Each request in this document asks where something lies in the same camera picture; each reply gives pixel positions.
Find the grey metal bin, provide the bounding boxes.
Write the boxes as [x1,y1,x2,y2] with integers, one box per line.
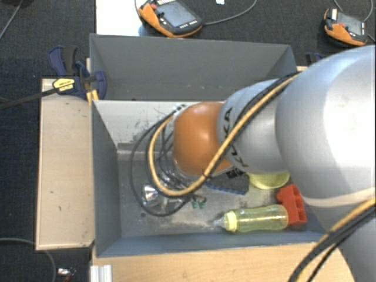
[89,33,327,259]

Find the dark blue sponge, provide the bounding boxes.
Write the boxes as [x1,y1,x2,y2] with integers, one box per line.
[205,172,251,196]

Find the yellow cup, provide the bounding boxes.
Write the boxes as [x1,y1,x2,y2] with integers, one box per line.
[248,171,291,190]

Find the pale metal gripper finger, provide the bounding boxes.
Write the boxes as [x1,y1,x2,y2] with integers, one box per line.
[157,197,180,214]
[142,183,162,207]

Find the pale wood flat board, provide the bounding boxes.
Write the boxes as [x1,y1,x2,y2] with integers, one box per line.
[35,78,96,251]

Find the red plastic block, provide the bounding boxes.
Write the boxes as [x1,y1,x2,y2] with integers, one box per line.
[276,183,308,227]

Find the yellow clear baby bottle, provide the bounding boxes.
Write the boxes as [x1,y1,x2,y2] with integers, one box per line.
[213,204,290,234]

